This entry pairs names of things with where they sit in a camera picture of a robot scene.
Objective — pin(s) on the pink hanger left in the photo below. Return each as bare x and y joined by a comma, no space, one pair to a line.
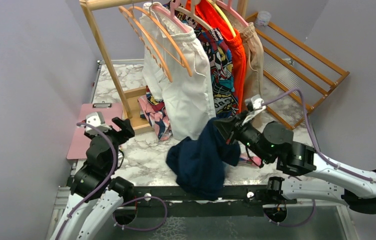
170,15

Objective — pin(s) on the orange twisted hanger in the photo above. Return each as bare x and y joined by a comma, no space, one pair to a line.
148,41

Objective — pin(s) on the beige shorts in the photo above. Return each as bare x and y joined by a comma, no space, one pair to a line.
254,62

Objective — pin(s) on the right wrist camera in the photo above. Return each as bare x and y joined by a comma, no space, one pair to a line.
255,106

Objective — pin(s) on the wooden clothes rack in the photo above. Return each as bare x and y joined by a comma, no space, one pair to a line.
129,97

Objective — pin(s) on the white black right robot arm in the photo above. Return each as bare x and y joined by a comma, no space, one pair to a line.
335,181

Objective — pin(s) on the pink hanger right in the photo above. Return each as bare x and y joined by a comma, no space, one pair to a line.
233,12

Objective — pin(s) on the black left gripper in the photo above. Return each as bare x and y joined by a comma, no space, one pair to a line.
127,131

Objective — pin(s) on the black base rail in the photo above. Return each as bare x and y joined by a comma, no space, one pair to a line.
234,200

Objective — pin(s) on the beige wooden hanger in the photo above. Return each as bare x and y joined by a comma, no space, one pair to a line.
191,13

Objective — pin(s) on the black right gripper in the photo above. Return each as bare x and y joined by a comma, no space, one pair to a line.
226,126

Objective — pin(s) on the navy blue shorts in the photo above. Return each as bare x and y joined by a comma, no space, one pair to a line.
199,165

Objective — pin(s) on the pink navy patterned shorts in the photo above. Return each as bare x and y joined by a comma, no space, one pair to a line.
154,112

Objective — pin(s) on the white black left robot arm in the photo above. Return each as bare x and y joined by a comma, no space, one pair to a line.
95,195

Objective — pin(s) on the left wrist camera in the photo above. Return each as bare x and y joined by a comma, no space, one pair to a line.
97,123

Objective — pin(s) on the wooden slatted shelf rack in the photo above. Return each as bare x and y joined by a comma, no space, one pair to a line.
289,63

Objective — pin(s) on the pink cylindrical bottle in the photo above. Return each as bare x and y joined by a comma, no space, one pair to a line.
253,161

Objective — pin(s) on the orange red shorts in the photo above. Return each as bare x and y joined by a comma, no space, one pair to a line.
207,12

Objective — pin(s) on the pink clipboard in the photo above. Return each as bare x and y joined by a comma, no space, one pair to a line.
80,142

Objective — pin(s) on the clear paperclip jar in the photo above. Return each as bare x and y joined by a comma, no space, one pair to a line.
263,18

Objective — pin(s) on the comic print shorts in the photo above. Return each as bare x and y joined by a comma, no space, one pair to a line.
220,58

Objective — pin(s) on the white shorts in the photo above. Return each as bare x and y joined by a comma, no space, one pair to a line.
188,100

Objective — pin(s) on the pink hanger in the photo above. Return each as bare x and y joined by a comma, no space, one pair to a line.
170,15
233,12

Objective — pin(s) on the yellow hanger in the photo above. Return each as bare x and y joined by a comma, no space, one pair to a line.
223,16

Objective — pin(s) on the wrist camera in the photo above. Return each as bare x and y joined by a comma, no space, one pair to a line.
255,106
97,123

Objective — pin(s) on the orange wooden hanger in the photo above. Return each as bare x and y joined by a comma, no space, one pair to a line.
171,48

